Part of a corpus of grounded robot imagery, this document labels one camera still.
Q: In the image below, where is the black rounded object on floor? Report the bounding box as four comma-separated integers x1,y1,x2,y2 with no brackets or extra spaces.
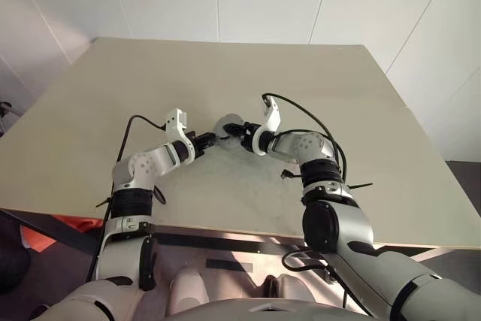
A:
0,248,32,292

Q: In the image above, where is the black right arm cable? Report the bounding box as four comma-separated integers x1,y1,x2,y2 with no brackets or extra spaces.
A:
261,92,371,315

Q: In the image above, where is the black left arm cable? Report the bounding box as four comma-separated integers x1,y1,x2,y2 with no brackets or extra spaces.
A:
88,114,168,281

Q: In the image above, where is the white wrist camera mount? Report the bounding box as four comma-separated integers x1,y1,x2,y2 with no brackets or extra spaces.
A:
164,108,197,165
250,95,283,156

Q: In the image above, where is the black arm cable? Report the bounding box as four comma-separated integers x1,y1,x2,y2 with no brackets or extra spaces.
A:
88,114,168,281
261,92,371,315

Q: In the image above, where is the beige robot knee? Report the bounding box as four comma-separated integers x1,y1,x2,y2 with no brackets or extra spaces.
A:
275,274,321,300
166,268,210,315

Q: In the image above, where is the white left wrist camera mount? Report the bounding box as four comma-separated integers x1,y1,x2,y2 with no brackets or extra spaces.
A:
164,108,197,165

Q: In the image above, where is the beige robot left knee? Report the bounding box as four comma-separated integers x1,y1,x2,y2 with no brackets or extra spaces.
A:
166,268,210,315

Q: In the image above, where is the dark equipment at room edge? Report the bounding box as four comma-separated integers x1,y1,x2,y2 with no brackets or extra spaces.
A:
0,100,13,137

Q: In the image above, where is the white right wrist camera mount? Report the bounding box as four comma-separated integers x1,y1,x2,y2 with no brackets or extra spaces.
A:
250,95,283,156

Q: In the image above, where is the small grey round object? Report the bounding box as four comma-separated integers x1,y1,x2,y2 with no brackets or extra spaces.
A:
213,113,246,150

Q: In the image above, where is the black table frame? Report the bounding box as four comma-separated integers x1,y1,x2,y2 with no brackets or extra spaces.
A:
0,207,313,259

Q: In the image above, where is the orange object under table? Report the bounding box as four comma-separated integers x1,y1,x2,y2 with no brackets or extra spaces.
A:
17,213,103,253

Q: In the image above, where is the grey robot torso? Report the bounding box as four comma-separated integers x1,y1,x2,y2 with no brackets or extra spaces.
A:
164,294,374,321

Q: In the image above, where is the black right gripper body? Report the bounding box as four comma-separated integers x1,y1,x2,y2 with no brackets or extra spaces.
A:
240,122,261,150

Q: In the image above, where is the beige robot right knee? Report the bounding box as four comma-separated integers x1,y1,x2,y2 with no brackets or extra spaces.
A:
275,274,321,300

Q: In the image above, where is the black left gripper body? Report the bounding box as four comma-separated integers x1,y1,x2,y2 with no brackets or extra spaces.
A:
185,130,207,159

